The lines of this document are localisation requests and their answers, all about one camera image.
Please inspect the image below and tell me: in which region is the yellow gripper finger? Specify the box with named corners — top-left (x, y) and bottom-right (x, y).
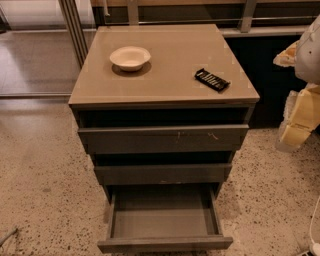
top-left (279, 125), bottom-right (310, 149)

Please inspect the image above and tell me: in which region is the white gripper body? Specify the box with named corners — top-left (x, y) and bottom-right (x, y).
top-left (289, 84), bottom-right (320, 131)

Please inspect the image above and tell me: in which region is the black rxbar chocolate bar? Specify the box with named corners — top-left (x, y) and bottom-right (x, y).
top-left (194, 68), bottom-right (230, 92)

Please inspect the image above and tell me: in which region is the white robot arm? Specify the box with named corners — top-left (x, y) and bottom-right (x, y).
top-left (273, 15), bottom-right (320, 152)

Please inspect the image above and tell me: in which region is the grey top drawer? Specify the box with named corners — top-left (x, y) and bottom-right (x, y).
top-left (78, 124), bottom-right (248, 154)

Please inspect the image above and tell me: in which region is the grey middle drawer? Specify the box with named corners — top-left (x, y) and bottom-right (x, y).
top-left (94, 163), bottom-right (232, 185)

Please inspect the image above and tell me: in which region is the grey drawer cabinet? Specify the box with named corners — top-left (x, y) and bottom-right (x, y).
top-left (68, 23), bottom-right (261, 203)

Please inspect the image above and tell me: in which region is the grey open bottom drawer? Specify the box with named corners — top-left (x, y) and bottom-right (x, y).
top-left (98, 184), bottom-right (233, 253)

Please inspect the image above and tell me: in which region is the white ceramic bowl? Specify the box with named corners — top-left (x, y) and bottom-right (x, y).
top-left (109, 46), bottom-right (151, 72)

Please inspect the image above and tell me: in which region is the grey metal railing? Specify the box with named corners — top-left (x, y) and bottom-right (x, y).
top-left (89, 0), bottom-right (320, 37)

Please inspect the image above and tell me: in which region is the white cable with plug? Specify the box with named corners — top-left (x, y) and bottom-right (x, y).
top-left (298, 196), bottom-right (320, 256)

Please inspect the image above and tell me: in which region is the grey metal frame post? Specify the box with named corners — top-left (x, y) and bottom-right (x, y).
top-left (58, 0), bottom-right (88, 68)

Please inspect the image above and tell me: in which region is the grey cable on floor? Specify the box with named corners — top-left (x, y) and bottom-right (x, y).
top-left (0, 227), bottom-right (19, 248)

